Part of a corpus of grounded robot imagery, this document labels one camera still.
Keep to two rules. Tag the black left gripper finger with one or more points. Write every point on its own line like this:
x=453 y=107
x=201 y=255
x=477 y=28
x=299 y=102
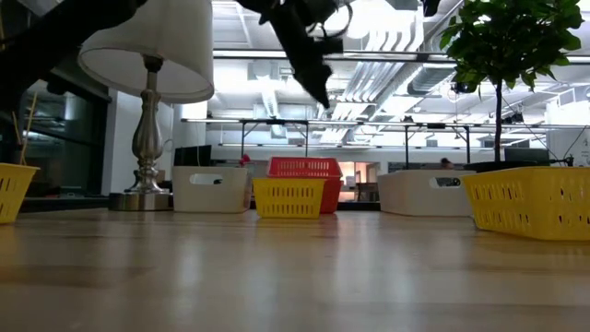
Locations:
x=306 y=55
x=334 y=46

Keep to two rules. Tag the red slotted plastic basket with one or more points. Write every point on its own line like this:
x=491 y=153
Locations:
x=304 y=167

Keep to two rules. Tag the yellow slotted plastic basket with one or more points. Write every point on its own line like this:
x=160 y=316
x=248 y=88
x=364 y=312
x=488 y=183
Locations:
x=288 y=198
x=530 y=203
x=13 y=193

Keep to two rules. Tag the white plastic storage bin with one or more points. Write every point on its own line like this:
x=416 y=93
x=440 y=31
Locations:
x=410 y=198
x=209 y=198

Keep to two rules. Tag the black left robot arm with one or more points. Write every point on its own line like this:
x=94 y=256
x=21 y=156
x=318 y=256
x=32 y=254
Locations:
x=55 y=37

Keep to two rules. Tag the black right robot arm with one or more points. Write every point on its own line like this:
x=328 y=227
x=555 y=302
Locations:
x=431 y=7

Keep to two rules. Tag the small red object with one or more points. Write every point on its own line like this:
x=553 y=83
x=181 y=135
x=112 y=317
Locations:
x=244 y=160

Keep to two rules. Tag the dark chair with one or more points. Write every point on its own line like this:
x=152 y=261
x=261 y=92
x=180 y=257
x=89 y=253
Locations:
x=369 y=191

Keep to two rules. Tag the black computer monitor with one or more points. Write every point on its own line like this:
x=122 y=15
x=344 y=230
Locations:
x=192 y=156

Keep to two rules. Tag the person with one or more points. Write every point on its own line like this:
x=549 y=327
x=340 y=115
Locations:
x=446 y=163

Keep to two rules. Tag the green tree in black pot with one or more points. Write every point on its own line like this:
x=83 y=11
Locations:
x=507 y=32

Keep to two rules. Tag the white shade silver table lamp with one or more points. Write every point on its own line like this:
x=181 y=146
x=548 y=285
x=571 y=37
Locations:
x=147 y=138

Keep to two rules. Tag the dark grey computer monitor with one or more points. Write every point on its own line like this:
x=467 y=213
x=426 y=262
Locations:
x=527 y=154

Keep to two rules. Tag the black equipment stand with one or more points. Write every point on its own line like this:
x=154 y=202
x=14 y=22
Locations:
x=569 y=162

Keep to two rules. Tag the black horizontal frame bar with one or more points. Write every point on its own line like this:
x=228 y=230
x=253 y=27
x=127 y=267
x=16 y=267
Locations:
x=249 y=49

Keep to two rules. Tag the black metal table frame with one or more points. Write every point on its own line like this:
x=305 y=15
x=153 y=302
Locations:
x=406 y=147
x=306 y=138

